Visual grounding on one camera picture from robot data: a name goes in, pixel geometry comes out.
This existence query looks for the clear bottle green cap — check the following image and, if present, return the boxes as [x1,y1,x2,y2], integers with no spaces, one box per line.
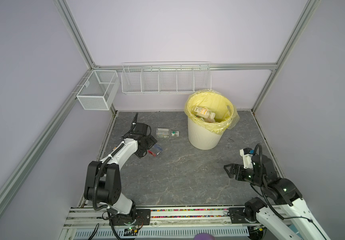
[156,128,179,139]

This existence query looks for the small bottle blue red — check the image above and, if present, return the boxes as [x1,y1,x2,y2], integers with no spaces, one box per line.
[147,144,162,157]

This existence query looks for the white bottle orange label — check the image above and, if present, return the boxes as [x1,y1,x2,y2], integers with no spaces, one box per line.
[194,106,215,119]

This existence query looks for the clear bottle red cap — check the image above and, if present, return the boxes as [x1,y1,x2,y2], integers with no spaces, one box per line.
[205,118,216,123]

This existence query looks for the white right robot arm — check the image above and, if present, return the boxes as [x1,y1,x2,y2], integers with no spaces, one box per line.
[223,144,329,240]

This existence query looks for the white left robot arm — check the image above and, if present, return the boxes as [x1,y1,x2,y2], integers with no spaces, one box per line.
[83,113,157,220]

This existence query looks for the white ribbed trash bin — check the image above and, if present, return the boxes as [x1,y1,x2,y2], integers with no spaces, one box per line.
[188,118,222,150]

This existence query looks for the yellow bin liner bag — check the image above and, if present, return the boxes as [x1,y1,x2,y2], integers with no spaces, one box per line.
[184,89,240,135]

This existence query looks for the white mesh box basket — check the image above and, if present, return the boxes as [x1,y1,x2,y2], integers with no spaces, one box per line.
[76,70,120,111]

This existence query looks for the purple object bottom edge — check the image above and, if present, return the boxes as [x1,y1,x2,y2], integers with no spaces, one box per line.
[193,233,216,240]

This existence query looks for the white wire shelf basket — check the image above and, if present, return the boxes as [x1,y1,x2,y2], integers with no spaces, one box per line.
[121,62,212,95]

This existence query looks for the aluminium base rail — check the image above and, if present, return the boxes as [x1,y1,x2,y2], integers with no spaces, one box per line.
[59,206,266,240]

